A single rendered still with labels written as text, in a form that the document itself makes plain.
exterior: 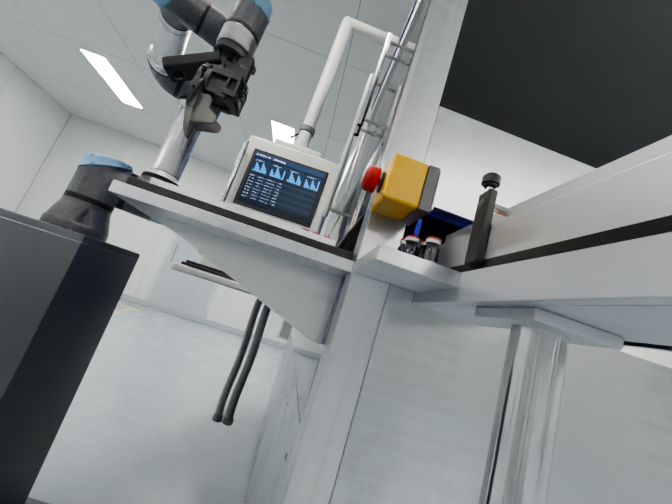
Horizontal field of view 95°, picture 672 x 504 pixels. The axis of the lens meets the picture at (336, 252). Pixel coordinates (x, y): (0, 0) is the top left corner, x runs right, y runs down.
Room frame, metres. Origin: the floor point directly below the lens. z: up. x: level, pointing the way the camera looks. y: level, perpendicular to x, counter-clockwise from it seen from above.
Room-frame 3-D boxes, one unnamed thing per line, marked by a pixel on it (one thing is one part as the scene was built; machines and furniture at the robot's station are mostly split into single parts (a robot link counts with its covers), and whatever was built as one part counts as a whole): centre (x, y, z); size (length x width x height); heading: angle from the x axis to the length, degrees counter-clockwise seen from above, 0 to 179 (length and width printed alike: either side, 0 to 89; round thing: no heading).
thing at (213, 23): (0.65, 0.41, 1.34); 0.11 x 0.11 x 0.08; 35
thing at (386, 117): (0.77, -0.02, 1.50); 0.43 x 0.01 x 0.59; 5
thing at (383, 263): (0.43, -0.11, 0.87); 0.14 x 0.13 x 0.02; 95
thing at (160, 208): (0.84, 0.16, 0.87); 0.70 x 0.48 x 0.02; 5
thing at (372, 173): (0.43, -0.02, 0.99); 0.04 x 0.04 x 0.04; 5
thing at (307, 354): (1.54, 0.06, 0.73); 1.98 x 0.01 x 0.25; 5
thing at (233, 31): (0.58, 0.34, 1.26); 0.08 x 0.08 x 0.05
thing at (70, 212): (0.87, 0.71, 0.84); 0.15 x 0.15 x 0.10
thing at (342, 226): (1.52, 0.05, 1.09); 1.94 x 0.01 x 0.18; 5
